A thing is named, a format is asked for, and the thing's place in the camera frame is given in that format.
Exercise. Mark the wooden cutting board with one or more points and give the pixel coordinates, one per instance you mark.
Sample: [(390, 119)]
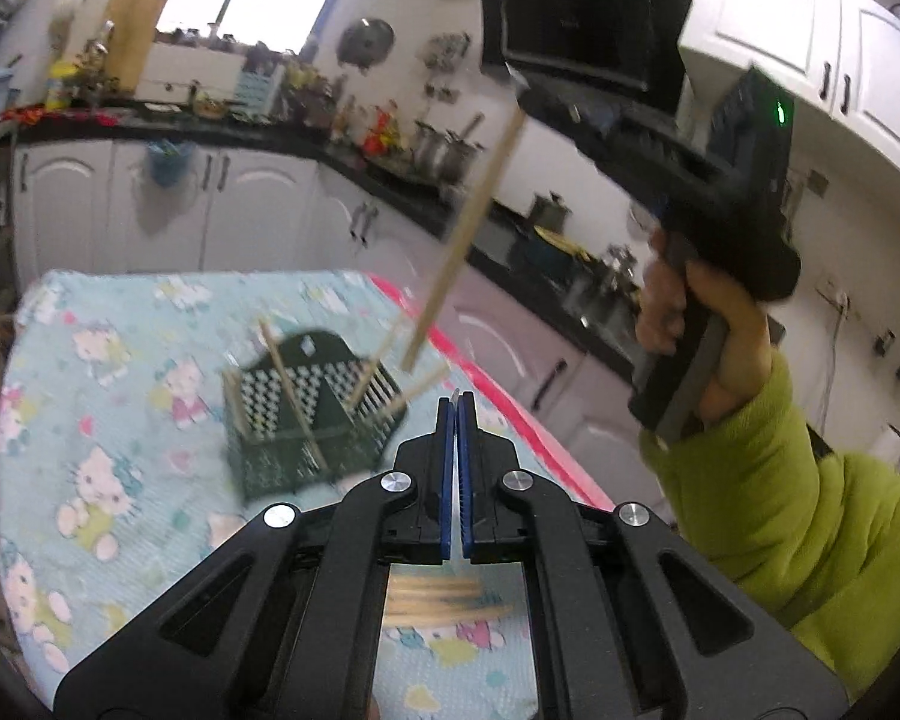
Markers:
[(131, 37)]

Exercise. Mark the steel canister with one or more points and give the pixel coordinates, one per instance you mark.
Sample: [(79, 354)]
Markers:
[(619, 270)]

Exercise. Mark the bamboo chopstick pair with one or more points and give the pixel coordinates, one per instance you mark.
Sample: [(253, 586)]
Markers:
[(465, 240)]

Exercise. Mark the blue hanging basket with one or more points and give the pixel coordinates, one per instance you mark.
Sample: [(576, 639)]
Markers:
[(169, 163)]

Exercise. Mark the white upper cabinet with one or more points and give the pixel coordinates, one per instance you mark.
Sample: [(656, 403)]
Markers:
[(795, 7)]

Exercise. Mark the light blue cutlery rack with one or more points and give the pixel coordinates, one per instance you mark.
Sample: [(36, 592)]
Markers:
[(261, 94)]

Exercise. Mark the black countertop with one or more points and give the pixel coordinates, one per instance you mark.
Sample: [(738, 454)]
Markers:
[(390, 187)]

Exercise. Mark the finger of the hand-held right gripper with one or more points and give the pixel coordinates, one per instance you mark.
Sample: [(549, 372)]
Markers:
[(570, 141), (562, 106)]

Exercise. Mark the row of condiment bottles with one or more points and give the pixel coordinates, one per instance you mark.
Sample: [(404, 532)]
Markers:
[(371, 127)]

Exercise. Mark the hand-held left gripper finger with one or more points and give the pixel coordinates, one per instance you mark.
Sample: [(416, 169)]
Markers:
[(448, 465), (465, 465)]

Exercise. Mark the black range hood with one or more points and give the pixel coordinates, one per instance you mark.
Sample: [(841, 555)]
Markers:
[(570, 22)]

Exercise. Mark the white counter box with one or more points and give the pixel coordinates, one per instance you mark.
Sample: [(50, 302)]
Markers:
[(187, 71)]

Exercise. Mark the hanging kitchen tools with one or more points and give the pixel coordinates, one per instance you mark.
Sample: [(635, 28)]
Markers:
[(446, 52)]

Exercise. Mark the person's right forearm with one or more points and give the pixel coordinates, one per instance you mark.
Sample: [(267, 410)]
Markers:
[(795, 525)]

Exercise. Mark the yellow container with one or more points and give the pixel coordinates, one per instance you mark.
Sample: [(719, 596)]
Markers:
[(60, 86)]

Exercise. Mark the hanging steel pot lid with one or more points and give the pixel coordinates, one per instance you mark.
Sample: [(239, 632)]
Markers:
[(367, 45)]

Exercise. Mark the large steel stockpot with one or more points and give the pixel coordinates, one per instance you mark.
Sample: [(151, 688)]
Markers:
[(442, 154)]

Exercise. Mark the bunch of chopsticks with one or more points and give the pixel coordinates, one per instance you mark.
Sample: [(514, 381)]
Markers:
[(435, 600)]

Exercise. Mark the person's right hand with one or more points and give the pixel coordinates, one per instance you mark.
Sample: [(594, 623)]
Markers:
[(742, 345)]

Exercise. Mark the green plastic utensil holder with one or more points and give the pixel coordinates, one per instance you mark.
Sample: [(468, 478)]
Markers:
[(292, 457)]

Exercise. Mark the white base cabinets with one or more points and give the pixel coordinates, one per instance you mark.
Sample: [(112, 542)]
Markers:
[(82, 210)]

